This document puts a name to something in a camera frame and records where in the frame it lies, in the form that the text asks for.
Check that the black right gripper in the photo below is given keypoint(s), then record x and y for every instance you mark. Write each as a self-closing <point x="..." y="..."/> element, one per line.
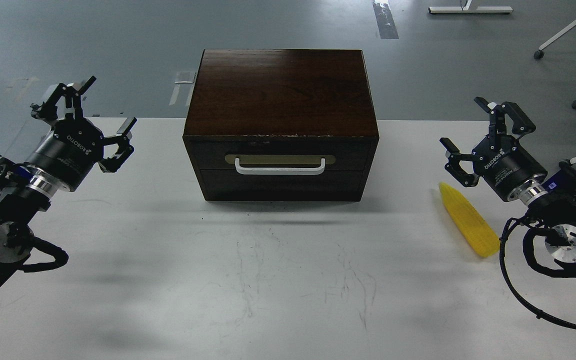
<point x="499" y="158"/>

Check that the yellow corn cob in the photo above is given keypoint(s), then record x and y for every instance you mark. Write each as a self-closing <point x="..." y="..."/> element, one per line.
<point x="473" y="227"/>

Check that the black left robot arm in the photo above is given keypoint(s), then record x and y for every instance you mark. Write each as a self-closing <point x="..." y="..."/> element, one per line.
<point x="25" y="191"/>

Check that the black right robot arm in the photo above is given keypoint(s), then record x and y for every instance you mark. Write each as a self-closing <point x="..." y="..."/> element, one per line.
<point x="549" y="244"/>

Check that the white table foot bar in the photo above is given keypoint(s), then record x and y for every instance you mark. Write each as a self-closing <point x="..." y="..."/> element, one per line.
<point x="470" y="7"/>

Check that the dark wooden drawer cabinet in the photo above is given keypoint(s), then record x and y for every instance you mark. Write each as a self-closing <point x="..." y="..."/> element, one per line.
<point x="251" y="95"/>

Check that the wooden drawer with white handle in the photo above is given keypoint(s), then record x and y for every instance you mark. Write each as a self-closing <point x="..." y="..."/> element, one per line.
<point x="324" y="157"/>

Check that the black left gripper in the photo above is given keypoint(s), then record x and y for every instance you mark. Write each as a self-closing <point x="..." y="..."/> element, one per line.
<point x="67" y="149"/>

